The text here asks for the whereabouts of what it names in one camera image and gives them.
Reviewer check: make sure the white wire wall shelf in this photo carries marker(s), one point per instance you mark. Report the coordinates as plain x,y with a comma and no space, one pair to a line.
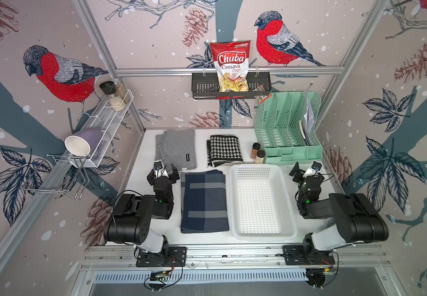
108,121

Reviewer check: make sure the grey scarf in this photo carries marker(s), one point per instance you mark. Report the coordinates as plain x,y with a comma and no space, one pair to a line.
176,148

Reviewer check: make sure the pale spice bottle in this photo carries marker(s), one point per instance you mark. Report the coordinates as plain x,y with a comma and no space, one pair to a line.
260,157

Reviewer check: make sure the Chuba cassava chips bag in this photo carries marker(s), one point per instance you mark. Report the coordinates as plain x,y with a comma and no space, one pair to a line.
231,61

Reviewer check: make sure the glass jar on shelf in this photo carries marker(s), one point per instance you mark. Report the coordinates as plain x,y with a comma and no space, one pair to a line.
121,90

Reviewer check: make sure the orange spice bottle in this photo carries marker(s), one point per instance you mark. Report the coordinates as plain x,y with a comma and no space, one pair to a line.
256,147

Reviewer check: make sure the papers in organizer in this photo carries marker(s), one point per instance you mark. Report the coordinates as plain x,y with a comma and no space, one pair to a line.
308,120

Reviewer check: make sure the purple cup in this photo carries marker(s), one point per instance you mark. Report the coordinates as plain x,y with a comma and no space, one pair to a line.
83,142

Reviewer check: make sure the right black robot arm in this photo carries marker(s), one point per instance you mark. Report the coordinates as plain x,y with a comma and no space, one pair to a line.
355,219

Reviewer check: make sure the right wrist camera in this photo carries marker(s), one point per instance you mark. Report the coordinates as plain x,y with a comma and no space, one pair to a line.
316,166

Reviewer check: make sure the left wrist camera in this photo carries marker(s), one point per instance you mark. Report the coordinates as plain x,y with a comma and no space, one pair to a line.
158,165

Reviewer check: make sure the wire cup holder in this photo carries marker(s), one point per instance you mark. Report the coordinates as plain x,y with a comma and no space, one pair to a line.
57,176

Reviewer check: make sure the houndstooth folded scarf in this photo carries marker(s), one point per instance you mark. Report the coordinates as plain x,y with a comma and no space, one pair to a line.
223,150

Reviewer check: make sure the black lid spice jar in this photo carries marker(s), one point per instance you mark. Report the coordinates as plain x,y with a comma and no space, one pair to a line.
116,102

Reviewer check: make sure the navy plaid scarf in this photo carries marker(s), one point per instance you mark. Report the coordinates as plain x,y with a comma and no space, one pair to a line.
203,204

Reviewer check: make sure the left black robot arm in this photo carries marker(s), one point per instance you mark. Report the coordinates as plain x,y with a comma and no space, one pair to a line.
129,223

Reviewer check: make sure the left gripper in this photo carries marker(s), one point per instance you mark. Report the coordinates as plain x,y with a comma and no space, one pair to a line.
163,176

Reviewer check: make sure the green desk file organizer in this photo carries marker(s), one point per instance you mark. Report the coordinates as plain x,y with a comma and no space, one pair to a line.
282,131

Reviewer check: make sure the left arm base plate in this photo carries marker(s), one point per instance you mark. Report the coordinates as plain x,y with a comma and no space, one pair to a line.
175,256

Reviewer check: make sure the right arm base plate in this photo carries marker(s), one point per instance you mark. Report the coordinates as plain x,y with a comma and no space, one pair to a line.
295,255

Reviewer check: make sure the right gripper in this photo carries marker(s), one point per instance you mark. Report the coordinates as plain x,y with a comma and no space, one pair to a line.
306,176

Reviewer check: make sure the white plastic basket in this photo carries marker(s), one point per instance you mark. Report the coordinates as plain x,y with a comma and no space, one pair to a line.
260,206

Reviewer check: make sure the black wall shelf basket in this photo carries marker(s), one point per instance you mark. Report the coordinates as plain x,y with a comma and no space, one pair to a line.
206,86

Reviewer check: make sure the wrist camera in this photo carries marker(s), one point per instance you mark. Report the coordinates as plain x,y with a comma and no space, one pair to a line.
316,166
158,165

